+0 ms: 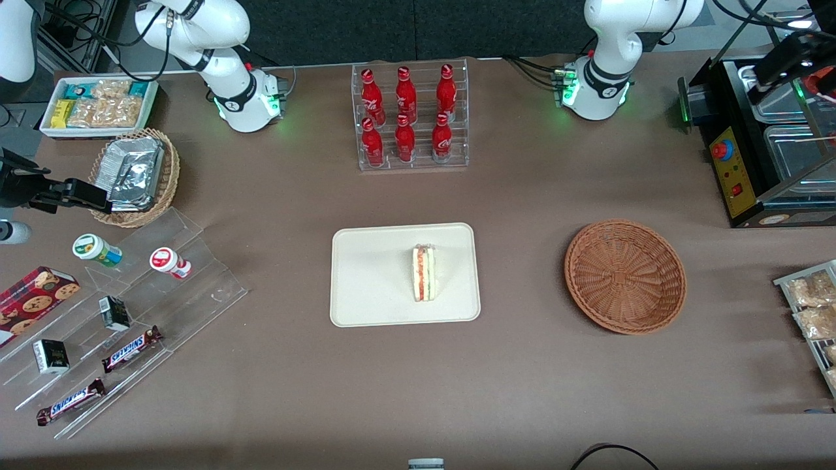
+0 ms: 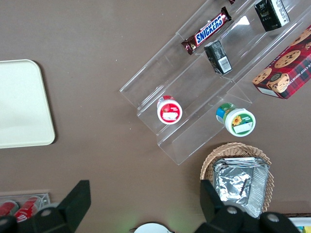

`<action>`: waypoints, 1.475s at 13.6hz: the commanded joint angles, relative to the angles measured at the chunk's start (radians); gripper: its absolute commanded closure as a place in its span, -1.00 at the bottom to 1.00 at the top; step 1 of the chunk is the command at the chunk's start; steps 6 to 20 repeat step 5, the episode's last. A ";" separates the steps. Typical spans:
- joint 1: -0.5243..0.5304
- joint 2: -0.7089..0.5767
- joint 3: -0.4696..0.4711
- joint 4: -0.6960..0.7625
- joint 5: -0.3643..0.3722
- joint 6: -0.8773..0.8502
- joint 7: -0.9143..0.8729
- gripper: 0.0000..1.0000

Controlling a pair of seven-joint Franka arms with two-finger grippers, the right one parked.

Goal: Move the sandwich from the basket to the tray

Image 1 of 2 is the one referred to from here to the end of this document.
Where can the clear acrylic tiered stand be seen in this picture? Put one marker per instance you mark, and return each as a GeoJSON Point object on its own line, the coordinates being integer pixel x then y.
{"type": "Point", "coordinates": [196, 287]}

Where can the clear nut snack bag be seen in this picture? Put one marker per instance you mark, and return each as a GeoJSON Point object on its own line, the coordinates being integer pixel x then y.
{"type": "Point", "coordinates": [111, 89]}
{"type": "Point", "coordinates": [119, 112]}
{"type": "Point", "coordinates": [81, 113]}

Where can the round brown wicker basket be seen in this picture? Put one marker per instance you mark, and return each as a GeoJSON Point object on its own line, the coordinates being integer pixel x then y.
{"type": "Point", "coordinates": [624, 277]}

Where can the Snickers chocolate bar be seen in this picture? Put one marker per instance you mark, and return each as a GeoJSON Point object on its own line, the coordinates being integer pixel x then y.
{"type": "Point", "coordinates": [130, 349]}
{"type": "Point", "coordinates": [70, 402]}

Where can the metal warmer pan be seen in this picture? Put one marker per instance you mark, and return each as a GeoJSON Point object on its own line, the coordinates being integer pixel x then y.
{"type": "Point", "coordinates": [777, 111]}
{"type": "Point", "coordinates": [797, 153]}

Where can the yellow snack pack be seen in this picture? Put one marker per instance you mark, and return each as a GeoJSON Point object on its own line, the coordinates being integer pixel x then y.
{"type": "Point", "coordinates": [61, 114]}

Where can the white rectangular snack bin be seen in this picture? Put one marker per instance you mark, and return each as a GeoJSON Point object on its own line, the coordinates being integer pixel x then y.
{"type": "Point", "coordinates": [151, 104]}

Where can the oval light wicker basket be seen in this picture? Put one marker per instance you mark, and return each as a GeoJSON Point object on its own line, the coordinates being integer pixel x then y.
{"type": "Point", "coordinates": [168, 176]}

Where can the beige plastic tray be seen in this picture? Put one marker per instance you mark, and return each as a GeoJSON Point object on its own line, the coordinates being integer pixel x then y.
{"type": "Point", "coordinates": [372, 274]}

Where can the grey white capped object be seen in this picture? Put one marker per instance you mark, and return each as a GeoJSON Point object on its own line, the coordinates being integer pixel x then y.
{"type": "Point", "coordinates": [426, 465]}

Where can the red cookie box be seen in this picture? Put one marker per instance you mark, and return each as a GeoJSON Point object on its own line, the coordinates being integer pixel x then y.
{"type": "Point", "coordinates": [32, 303]}

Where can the triangle sandwich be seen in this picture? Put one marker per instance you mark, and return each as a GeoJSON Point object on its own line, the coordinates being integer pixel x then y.
{"type": "Point", "coordinates": [424, 274]}

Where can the green-lid white drink bottle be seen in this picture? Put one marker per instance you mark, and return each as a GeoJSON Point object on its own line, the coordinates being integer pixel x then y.
{"type": "Point", "coordinates": [96, 250]}

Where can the teal snack pack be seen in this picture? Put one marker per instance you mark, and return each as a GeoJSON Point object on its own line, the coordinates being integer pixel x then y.
{"type": "Point", "coordinates": [138, 89]}
{"type": "Point", "coordinates": [76, 91]}

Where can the silver foil pack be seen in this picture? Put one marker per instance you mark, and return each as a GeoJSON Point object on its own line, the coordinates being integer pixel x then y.
{"type": "Point", "coordinates": [137, 166]}
{"type": "Point", "coordinates": [130, 204]}

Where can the black food warmer cabinet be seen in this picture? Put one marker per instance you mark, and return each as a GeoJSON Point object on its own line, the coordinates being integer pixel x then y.
{"type": "Point", "coordinates": [735, 176]}

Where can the clear acrylic bottle rack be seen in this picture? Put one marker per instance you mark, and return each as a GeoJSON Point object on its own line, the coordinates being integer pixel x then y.
{"type": "Point", "coordinates": [421, 160]}

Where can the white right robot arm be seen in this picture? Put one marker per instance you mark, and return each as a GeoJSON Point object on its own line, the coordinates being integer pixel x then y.
{"type": "Point", "coordinates": [230, 98]}

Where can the dark partition panel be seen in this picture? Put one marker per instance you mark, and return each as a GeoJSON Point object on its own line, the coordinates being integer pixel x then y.
{"type": "Point", "coordinates": [418, 29]}

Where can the grey snack display tray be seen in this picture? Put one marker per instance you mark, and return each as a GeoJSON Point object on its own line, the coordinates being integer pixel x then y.
{"type": "Point", "coordinates": [784, 282]}

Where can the clear cracker snack bag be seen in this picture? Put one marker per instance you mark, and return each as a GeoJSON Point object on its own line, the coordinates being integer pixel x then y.
{"type": "Point", "coordinates": [813, 289]}
{"type": "Point", "coordinates": [832, 377]}
{"type": "Point", "coordinates": [831, 354]}
{"type": "Point", "coordinates": [818, 322]}

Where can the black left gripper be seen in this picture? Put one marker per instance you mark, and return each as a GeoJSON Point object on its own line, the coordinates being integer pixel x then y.
{"type": "Point", "coordinates": [792, 53]}

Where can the small black carton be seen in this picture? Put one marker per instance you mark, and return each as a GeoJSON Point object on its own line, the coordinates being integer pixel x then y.
{"type": "Point", "coordinates": [51, 356]}
{"type": "Point", "coordinates": [115, 313]}

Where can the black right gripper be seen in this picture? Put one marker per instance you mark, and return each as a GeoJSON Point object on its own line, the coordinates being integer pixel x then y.
{"type": "Point", "coordinates": [19, 187]}

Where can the red-lid white drink bottle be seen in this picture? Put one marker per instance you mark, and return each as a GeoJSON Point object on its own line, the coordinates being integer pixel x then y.
{"type": "Point", "coordinates": [168, 262]}

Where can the red cola bottle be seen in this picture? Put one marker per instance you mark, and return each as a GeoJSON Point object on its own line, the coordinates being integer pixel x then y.
{"type": "Point", "coordinates": [405, 142]}
{"type": "Point", "coordinates": [447, 93]}
{"type": "Point", "coordinates": [406, 96]}
{"type": "Point", "coordinates": [372, 98]}
{"type": "Point", "coordinates": [372, 145]}
{"type": "Point", "coordinates": [442, 140]}

